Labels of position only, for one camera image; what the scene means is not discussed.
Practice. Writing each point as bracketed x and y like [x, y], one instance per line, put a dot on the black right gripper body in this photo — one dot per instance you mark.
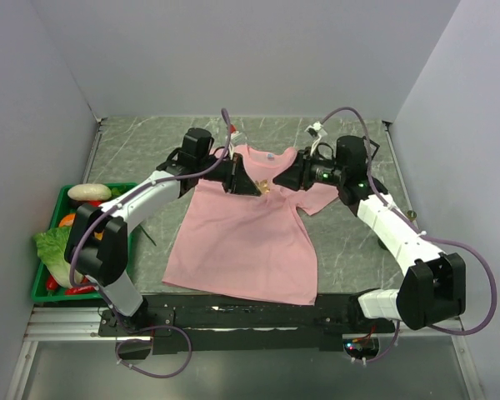
[316, 170]

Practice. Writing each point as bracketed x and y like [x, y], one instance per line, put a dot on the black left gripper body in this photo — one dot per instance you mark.
[222, 173]

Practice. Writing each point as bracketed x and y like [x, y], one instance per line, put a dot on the red maple leaf brooch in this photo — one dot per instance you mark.
[263, 186]

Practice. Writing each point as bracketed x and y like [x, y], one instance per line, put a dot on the pink t-shirt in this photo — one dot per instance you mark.
[255, 248]

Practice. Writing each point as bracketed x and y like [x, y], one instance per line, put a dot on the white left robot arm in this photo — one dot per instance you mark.
[97, 246]

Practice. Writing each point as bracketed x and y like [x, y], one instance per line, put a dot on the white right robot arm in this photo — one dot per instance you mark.
[433, 288]

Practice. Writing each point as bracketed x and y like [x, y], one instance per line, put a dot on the green glass bottle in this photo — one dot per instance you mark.
[411, 215]

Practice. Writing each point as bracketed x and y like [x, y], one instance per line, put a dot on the red tomato toy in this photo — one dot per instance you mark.
[95, 203]

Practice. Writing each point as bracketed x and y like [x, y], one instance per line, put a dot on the white radish toy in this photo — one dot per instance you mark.
[89, 192]

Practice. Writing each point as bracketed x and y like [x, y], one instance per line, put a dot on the orange fruit toy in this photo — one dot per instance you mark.
[67, 221]

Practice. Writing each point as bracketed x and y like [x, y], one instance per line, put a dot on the green lettuce toy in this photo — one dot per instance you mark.
[51, 246]

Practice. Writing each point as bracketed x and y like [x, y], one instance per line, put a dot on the green plastic crate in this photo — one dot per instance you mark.
[64, 206]

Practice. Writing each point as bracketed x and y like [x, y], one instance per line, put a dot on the red chili pepper toy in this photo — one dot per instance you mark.
[52, 287]

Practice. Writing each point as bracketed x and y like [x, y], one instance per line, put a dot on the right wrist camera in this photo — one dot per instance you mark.
[318, 133]

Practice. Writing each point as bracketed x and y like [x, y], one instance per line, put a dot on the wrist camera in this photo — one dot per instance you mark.
[318, 133]
[237, 137]

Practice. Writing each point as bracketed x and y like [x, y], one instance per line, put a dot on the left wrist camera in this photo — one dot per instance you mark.
[237, 137]

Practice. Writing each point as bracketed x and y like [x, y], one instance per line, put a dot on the aluminium table edge rail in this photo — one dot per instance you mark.
[92, 154]

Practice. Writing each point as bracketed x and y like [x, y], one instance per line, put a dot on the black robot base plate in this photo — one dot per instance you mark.
[174, 322]

